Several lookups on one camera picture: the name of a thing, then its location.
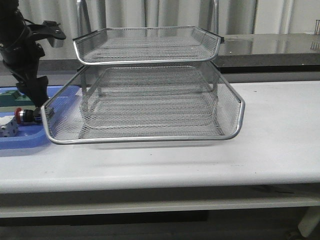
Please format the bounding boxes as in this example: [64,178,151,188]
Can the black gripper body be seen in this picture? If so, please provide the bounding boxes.
[0,23,46,87]

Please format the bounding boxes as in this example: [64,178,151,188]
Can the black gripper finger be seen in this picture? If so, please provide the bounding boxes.
[16,81,29,96]
[25,76,49,107]

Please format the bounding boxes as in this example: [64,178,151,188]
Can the red emergency push button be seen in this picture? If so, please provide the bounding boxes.
[14,107,43,126]

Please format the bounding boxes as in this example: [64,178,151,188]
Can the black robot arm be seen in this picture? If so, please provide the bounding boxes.
[0,0,49,107]

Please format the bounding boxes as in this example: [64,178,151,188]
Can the green electrical module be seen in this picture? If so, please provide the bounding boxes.
[0,90,34,107]

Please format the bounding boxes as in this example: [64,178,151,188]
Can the blue plastic tray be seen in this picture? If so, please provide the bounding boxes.
[0,85,84,151]

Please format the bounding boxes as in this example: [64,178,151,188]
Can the white plastic block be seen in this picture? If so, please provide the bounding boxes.
[0,115,19,138]

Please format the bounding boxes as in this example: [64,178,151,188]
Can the silver mesh top tray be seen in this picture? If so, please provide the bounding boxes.
[73,26,224,65]

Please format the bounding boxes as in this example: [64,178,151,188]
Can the grey stone counter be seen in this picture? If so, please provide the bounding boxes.
[0,33,320,75]

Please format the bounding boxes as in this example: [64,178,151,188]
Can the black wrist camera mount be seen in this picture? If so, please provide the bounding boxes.
[28,20,67,48]

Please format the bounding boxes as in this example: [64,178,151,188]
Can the grey metal rack frame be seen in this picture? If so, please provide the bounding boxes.
[76,0,226,101]

